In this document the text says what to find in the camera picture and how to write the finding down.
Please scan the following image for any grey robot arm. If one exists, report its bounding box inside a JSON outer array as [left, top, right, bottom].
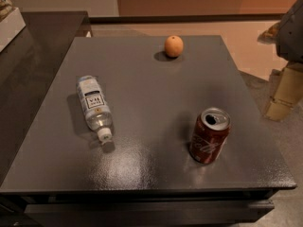
[[265, 0, 303, 121]]

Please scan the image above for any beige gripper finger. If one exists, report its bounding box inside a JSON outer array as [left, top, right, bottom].
[[264, 61, 303, 121]]

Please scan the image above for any red soda can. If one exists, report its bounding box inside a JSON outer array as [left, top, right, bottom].
[[189, 107, 231, 165]]

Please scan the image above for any orange fruit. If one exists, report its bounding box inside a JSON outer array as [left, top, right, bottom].
[[164, 35, 184, 58]]

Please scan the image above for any dark side table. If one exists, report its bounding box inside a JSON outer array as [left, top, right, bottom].
[[0, 11, 90, 184]]

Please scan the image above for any white box with items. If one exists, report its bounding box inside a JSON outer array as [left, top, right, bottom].
[[0, 0, 26, 52]]

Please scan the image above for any clear plastic water bottle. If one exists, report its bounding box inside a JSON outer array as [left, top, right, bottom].
[[77, 76, 113, 144]]

